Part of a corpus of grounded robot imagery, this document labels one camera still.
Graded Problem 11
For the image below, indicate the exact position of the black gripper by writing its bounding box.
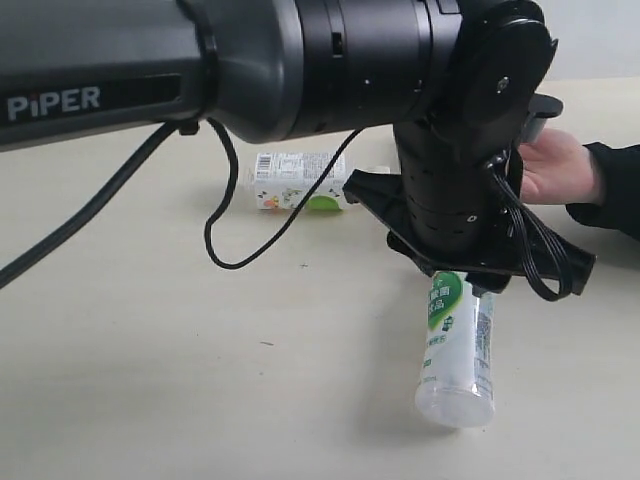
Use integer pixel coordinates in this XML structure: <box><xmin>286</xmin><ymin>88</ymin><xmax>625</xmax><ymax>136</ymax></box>
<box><xmin>344</xmin><ymin>121</ymin><xmax>596</xmax><ymax>298</ymax></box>

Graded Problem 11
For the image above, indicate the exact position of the clear bottle white cartoon label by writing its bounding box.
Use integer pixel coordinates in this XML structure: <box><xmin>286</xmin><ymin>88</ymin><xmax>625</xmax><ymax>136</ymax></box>
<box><xmin>244</xmin><ymin>149</ymin><xmax>391</xmax><ymax>217</ymax></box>

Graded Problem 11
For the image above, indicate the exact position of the white bottle green label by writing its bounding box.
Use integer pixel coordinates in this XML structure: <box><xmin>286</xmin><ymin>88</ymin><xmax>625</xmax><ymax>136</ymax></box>
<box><xmin>414</xmin><ymin>271</ymin><xmax>495</xmax><ymax>429</ymax></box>

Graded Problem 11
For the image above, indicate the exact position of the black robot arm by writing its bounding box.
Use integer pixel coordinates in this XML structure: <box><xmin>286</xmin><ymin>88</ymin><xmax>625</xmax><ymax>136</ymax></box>
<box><xmin>1</xmin><ymin>1</ymin><xmax>595</xmax><ymax>302</ymax></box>

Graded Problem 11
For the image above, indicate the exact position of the black sleeved forearm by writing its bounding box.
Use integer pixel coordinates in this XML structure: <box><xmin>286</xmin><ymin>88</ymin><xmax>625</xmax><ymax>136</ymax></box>
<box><xmin>566</xmin><ymin>142</ymin><xmax>639</xmax><ymax>241</ymax></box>

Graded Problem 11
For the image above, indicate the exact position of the person's open hand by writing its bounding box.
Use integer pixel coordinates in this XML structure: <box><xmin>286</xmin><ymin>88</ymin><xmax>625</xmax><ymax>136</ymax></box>
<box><xmin>518</xmin><ymin>129</ymin><xmax>605</xmax><ymax>205</ymax></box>

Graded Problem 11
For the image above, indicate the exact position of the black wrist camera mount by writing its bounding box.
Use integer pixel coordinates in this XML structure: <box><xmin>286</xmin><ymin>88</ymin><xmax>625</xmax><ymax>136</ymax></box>
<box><xmin>520</xmin><ymin>93</ymin><xmax>564</xmax><ymax>143</ymax></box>

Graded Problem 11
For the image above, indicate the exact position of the black cable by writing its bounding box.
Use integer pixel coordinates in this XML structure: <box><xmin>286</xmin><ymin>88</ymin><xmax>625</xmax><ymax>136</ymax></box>
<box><xmin>0</xmin><ymin>117</ymin><xmax>366</xmax><ymax>291</ymax></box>

